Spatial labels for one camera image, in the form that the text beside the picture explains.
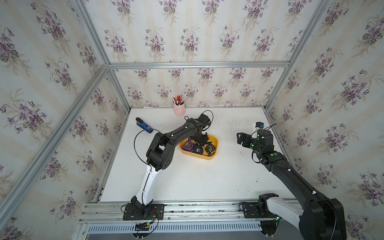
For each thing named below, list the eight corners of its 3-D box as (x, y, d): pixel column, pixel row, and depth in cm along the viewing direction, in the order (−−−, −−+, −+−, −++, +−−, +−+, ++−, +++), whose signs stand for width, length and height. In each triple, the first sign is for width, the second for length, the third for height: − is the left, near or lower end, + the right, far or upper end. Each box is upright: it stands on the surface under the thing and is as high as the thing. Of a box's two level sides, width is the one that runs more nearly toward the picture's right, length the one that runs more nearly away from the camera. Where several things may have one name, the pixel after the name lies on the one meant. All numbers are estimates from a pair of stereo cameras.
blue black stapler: (136, 123, 113) (134, 119, 109) (139, 121, 115) (138, 116, 111) (149, 134, 107) (148, 130, 103) (153, 131, 108) (151, 127, 104)
